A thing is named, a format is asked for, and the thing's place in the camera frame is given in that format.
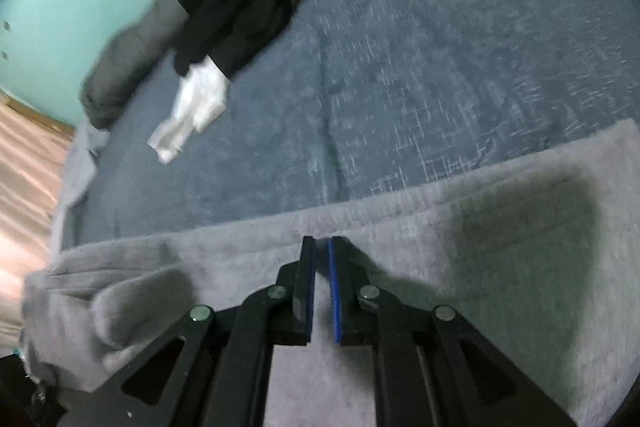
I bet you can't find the light grey pillow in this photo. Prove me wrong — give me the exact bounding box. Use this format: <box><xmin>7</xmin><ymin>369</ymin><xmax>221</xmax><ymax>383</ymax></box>
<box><xmin>50</xmin><ymin>122</ymin><xmax>111</xmax><ymax>253</ymax></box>

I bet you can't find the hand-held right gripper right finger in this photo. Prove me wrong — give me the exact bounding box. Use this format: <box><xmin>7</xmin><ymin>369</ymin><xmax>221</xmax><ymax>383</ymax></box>
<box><xmin>327</xmin><ymin>236</ymin><xmax>576</xmax><ymax>427</ymax></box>

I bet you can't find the black garment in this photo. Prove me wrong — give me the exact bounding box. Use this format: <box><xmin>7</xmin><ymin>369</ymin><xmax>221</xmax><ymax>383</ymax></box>
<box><xmin>172</xmin><ymin>0</ymin><xmax>337</xmax><ymax>78</ymax></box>

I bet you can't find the white garment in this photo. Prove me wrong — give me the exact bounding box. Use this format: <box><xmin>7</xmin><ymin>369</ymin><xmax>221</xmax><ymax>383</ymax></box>
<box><xmin>147</xmin><ymin>57</ymin><xmax>231</xmax><ymax>165</ymax></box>

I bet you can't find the blue patterned bed cover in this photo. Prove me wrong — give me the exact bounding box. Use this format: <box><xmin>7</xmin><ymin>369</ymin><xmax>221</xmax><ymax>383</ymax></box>
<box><xmin>60</xmin><ymin>0</ymin><xmax>640</xmax><ymax>253</ymax></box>

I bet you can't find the grey fleece garment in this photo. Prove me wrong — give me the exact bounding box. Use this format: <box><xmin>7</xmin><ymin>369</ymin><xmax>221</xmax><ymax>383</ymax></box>
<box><xmin>22</xmin><ymin>118</ymin><xmax>640</xmax><ymax>427</ymax></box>

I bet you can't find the pink curtain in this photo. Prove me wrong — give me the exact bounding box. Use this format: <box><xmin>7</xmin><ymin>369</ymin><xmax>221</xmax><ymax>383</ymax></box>
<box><xmin>0</xmin><ymin>97</ymin><xmax>76</xmax><ymax>343</ymax></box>

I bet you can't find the dark grey duvet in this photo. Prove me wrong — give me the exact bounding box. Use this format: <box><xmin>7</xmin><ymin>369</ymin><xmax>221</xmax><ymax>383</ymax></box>
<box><xmin>81</xmin><ymin>0</ymin><xmax>551</xmax><ymax>130</ymax></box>

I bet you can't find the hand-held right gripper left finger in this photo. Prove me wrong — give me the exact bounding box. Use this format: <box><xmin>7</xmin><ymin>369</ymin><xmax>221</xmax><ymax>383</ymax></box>
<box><xmin>57</xmin><ymin>235</ymin><xmax>317</xmax><ymax>427</ymax></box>

